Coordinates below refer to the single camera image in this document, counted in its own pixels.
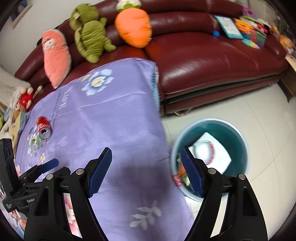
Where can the wooden side cabinet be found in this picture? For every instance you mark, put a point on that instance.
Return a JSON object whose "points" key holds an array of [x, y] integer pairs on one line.
{"points": [[287, 82]]}

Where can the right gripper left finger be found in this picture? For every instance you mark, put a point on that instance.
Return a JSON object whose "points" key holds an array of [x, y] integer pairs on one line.
{"points": [[83, 184]]}

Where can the teal picture book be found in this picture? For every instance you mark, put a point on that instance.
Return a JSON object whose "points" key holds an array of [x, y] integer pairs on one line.
{"points": [[229, 27]]}

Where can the red dressed small doll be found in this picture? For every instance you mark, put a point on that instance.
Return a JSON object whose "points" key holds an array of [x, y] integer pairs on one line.
{"points": [[25, 100]]}

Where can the red soda can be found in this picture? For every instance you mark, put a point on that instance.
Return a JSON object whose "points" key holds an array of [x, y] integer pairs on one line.
{"points": [[44, 128]]}

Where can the purple floral tablecloth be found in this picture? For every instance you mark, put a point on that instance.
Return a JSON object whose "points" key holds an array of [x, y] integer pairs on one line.
{"points": [[138, 199]]}

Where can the green frog plush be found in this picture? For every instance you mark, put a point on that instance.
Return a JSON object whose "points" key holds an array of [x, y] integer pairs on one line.
{"points": [[90, 34]]}

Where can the pink carrot plush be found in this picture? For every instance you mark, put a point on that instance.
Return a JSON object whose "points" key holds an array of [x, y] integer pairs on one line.
{"points": [[57, 58]]}

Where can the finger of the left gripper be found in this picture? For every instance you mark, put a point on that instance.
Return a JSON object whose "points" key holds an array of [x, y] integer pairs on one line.
{"points": [[36, 171]]}

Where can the orange carrot plush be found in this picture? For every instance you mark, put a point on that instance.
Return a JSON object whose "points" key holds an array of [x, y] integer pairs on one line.
{"points": [[133, 23]]}

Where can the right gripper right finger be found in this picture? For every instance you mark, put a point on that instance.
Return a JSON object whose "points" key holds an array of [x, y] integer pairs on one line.
{"points": [[208, 184]]}

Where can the blue small ball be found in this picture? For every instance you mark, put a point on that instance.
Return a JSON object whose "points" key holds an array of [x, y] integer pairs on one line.
{"points": [[216, 34]]}

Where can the teal trash bin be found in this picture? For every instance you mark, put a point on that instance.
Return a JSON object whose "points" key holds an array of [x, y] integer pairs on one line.
{"points": [[211, 129]]}

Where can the dark red leather sofa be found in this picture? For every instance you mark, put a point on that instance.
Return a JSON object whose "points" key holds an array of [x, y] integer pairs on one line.
{"points": [[195, 68]]}

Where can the colourful toy books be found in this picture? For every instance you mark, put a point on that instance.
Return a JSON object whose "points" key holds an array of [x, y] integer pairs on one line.
{"points": [[252, 27]]}

